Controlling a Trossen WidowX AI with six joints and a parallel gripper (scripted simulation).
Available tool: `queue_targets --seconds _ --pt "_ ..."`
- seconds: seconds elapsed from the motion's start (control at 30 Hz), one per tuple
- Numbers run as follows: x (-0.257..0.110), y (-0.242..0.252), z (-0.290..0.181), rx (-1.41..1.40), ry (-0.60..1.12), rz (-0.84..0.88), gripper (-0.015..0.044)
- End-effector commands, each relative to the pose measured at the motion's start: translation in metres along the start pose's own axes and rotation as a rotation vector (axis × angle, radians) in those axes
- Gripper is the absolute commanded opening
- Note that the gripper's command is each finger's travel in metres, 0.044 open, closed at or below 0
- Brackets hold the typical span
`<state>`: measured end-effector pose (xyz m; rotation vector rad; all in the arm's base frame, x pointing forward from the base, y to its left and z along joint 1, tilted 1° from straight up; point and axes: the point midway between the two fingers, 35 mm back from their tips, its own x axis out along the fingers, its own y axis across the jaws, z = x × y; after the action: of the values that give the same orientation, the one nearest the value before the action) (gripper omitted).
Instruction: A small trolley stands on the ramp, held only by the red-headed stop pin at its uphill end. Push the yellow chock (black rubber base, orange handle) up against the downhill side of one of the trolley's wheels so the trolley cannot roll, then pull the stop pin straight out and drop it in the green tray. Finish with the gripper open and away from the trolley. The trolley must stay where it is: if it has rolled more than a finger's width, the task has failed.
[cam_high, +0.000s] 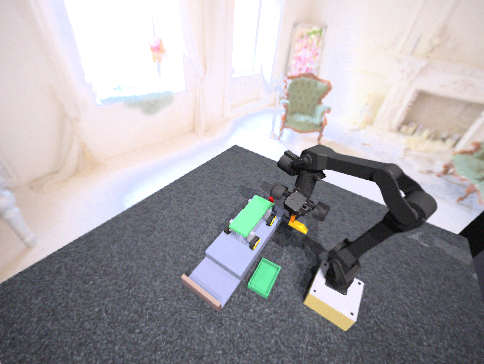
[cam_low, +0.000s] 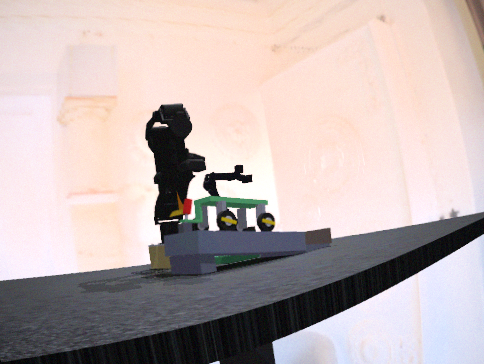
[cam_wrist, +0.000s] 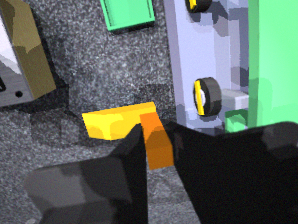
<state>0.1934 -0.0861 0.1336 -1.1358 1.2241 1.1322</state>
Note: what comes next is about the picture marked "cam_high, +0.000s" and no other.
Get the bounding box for green tray floor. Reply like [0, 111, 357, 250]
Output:
[250, 262, 278, 295]

